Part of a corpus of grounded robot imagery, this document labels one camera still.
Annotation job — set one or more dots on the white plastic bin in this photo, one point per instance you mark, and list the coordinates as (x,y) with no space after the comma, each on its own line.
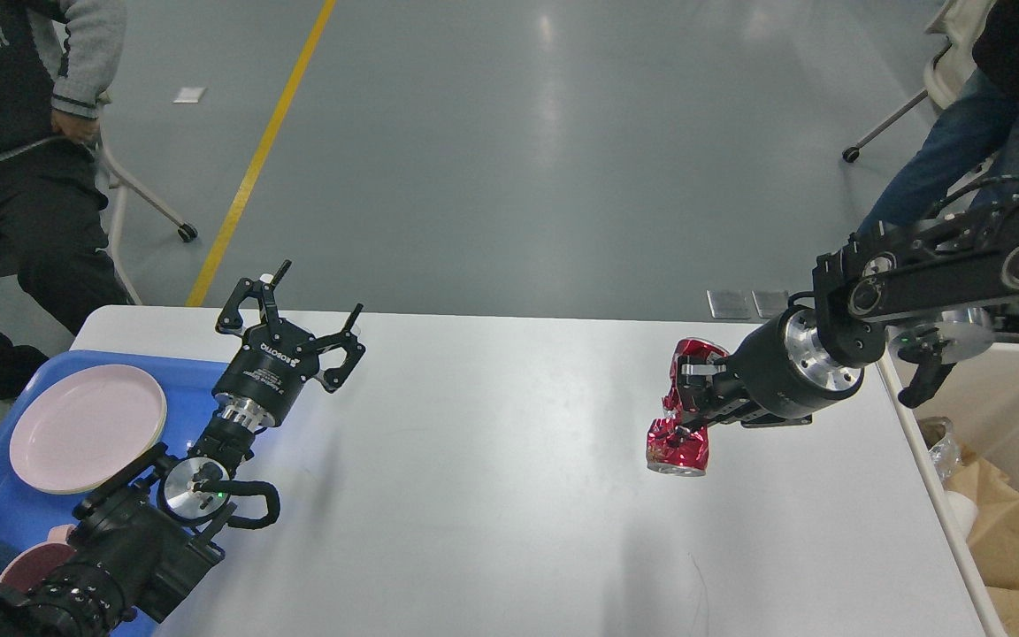
(981,398)

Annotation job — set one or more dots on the pink plate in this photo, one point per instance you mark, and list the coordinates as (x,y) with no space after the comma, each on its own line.
(105,391)

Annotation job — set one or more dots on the white chair right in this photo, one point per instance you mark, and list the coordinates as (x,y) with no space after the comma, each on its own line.
(960,24)

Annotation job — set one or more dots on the aluminium foil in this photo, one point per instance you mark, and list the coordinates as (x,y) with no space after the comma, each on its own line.
(944,449)

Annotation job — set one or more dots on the white chair left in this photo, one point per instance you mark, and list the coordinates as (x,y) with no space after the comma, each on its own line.
(123,184)

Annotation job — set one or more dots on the white paper cup front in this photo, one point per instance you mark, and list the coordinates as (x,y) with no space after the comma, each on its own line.
(964,511)

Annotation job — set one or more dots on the seated person grey sweater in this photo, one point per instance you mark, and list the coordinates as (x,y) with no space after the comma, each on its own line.
(56,60)

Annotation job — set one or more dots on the white chair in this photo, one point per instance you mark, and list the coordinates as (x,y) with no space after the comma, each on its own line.
(123,184)
(960,24)

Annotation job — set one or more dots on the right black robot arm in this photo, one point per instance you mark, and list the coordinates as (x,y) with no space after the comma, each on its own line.
(887,278)

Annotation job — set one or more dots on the blue plastic tray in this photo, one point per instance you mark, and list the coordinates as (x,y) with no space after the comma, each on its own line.
(26,515)

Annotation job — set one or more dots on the standing person blue jeans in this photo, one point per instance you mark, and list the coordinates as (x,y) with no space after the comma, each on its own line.
(982,123)

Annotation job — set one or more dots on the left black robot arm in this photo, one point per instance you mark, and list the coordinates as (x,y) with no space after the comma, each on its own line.
(144,538)

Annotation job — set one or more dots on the pink mug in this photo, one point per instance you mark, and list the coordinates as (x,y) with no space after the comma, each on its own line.
(31,566)

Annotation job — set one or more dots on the metal floor plates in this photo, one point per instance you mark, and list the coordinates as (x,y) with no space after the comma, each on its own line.
(742,305)

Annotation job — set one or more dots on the brown paper bag front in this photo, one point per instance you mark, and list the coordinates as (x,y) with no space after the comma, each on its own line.
(994,537)

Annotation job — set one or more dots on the crushed red soda can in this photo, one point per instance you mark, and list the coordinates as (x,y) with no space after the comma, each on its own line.
(673,450)

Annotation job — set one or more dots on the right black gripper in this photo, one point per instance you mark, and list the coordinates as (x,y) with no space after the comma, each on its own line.
(779,375)

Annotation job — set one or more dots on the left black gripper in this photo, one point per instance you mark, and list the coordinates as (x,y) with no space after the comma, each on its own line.
(264,372)

